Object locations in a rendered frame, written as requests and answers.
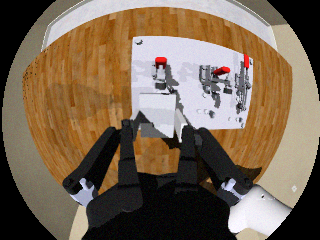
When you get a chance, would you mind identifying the black toggle clamp with red handle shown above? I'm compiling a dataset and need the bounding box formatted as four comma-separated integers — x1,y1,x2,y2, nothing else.
151,57,169,89

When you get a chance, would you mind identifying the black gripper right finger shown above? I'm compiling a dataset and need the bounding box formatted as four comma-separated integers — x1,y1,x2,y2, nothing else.
171,109,253,216

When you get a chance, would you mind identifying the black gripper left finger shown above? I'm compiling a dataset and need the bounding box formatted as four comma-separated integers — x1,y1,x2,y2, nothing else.
62,108,144,216

